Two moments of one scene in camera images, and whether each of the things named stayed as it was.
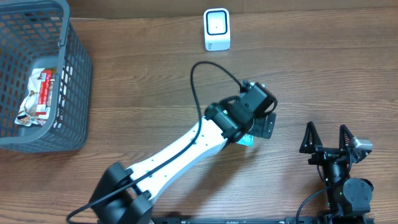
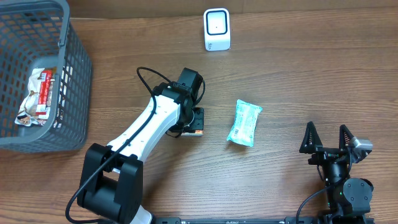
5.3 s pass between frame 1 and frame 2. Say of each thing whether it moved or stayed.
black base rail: stayed
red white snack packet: stayed
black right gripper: stayed
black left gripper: moved
